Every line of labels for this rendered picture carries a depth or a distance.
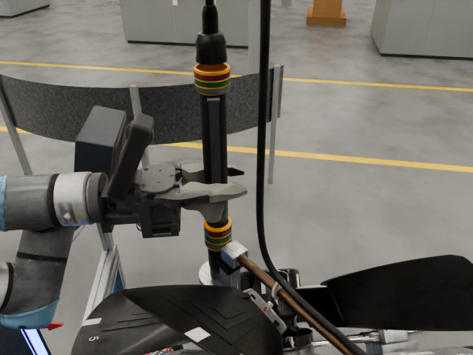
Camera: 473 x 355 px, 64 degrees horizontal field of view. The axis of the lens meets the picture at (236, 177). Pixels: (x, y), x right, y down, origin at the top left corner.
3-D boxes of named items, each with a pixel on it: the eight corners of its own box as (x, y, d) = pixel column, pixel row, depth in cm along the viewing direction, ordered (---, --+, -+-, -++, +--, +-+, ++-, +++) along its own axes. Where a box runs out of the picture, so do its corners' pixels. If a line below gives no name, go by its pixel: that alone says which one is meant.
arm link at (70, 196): (65, 163, 54) (46, 196, 48) (97, 160, 55) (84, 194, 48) (77, 204, 59) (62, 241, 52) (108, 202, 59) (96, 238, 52)
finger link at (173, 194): (213, 190, 53) (153, 188, 54) (212, 180, 52) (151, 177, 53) (208, 211, 50) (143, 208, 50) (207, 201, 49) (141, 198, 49)
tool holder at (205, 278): (256, 286, 64) (257, 244, 58) (223, 309, 60) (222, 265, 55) (223, 256, 70) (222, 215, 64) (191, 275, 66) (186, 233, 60)
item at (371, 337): (304, 351, 72) (443, 331, 84) (310, 353, 70) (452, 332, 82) (303, 339, 73) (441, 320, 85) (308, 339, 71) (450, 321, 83)
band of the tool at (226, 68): (237, 91, 46) (237, 67, 45) (209, 100, 44) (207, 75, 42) (215, 82, 49) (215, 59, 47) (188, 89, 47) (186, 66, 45)
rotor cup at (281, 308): (303, 332, 77) (296, 267, 81) (323, 342, 64) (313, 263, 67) (232, 338, 76) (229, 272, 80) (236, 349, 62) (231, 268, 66)
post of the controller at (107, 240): (112, 250, 129) (101, 204, 118) (103, 251, 128) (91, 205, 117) (114, 244, 131) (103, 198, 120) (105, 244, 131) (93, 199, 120)
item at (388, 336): (395, 338, 81) (409, 340, 77) (372, 341, 79) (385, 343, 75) (393, 325, 81) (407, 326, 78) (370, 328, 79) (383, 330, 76)
